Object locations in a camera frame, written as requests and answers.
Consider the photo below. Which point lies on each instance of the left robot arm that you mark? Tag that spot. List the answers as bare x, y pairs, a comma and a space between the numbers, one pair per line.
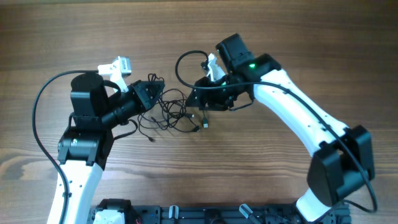
99, 105

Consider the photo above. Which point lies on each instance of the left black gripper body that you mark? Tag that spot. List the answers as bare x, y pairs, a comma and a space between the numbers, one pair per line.
133, 103

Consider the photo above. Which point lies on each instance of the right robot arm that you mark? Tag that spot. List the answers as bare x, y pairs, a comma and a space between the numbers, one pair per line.
341, 157

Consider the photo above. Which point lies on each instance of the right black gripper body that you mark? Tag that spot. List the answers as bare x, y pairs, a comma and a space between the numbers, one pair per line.
221, 98

